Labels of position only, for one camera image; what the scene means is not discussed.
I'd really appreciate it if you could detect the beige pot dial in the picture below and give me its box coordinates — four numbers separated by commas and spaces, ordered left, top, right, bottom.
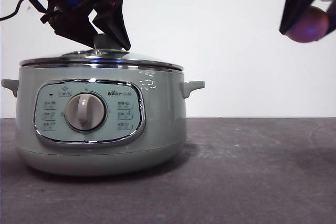
65, 92, 108, 132

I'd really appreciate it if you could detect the thin black cable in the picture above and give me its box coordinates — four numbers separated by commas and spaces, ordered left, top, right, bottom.
0, 0, 36, 22

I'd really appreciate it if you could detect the pale green electric pot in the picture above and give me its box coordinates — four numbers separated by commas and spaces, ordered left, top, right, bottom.
1, 67, 206, 177

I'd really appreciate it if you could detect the glass lid with green knob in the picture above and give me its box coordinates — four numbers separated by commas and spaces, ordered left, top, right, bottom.
19, 34, 184, 72

